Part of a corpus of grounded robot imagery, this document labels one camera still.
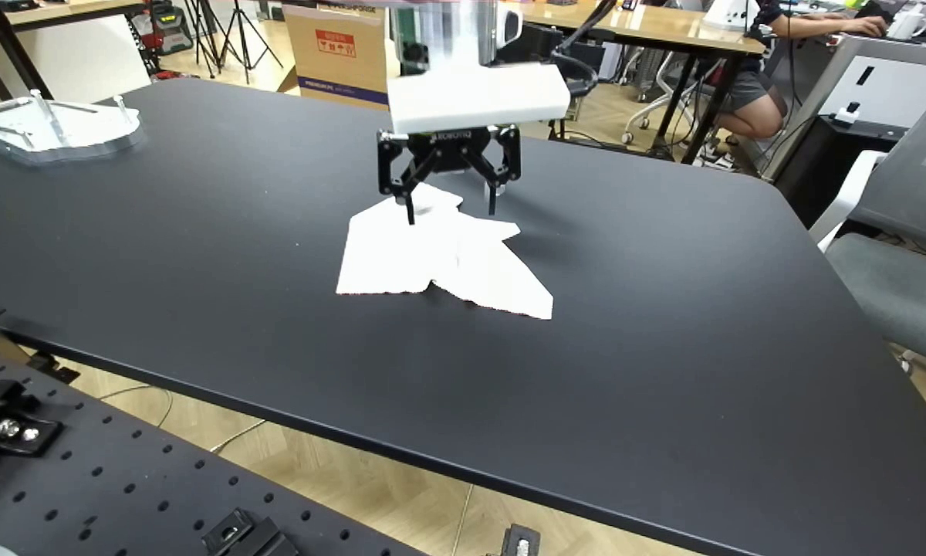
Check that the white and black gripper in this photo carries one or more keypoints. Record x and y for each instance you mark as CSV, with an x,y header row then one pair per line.
x,y
478,97

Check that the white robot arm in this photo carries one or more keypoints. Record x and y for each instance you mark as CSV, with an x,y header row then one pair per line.
x,y
464,33

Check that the large cardboard box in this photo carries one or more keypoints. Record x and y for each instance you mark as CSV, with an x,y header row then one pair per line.
x,y
341,49

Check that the long wooden desk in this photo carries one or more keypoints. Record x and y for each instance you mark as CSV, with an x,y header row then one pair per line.
x,y
649,26

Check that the tall black tripod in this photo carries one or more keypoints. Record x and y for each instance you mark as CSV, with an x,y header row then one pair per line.
x,y
238,33

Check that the seated person in shorts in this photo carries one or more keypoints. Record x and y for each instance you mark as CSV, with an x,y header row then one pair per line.
x,y
751,110

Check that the white board panel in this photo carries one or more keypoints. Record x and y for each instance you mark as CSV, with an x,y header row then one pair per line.
x,y
81,56

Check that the black table clamp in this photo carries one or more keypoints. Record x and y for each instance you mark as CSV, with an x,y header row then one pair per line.
x,y
522,540

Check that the wooden desk with black legs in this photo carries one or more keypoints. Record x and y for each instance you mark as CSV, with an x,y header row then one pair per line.
x,y
31,12

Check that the gray slotted cabinet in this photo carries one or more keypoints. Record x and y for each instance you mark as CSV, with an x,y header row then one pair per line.
x,y
897,87

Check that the black perforated breadboard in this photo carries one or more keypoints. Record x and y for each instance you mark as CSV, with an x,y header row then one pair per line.
x,y
124,484

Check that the gray office chair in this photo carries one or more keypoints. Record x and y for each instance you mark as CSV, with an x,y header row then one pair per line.
x,y
905,288

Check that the black mounting bracket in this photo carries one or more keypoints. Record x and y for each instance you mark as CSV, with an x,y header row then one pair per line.
x,y
240,536

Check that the black bracket with bolts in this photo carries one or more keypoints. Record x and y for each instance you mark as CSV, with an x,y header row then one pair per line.
x,y
17,431

